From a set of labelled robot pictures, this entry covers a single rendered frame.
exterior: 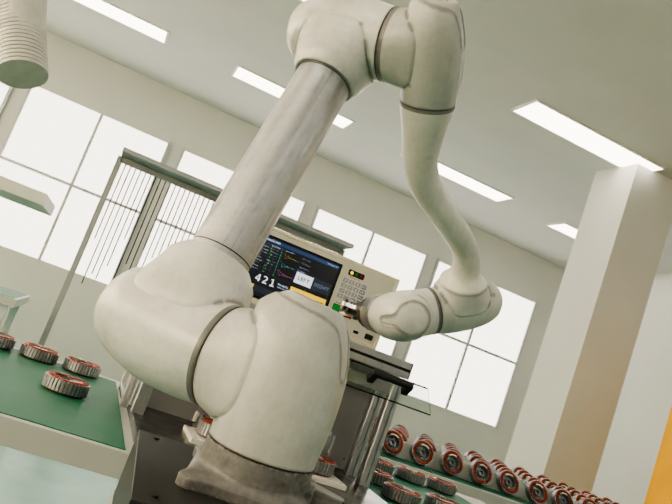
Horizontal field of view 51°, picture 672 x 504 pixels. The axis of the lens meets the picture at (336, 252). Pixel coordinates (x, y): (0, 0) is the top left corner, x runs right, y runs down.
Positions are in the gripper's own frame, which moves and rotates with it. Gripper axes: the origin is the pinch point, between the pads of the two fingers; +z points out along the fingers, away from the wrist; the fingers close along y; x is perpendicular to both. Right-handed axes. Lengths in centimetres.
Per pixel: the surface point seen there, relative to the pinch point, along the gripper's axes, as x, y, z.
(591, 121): 213, 212, 251
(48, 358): -42, -64, 54
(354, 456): -35.8, 21.8, 15.1
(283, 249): 9.3, -19.2, 9.5
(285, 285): 0.7, -15.3, 9.5
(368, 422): -25.9, 22.7, 15.9
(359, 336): -4.7, 9.1, 9.5
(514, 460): -35, 277, 310
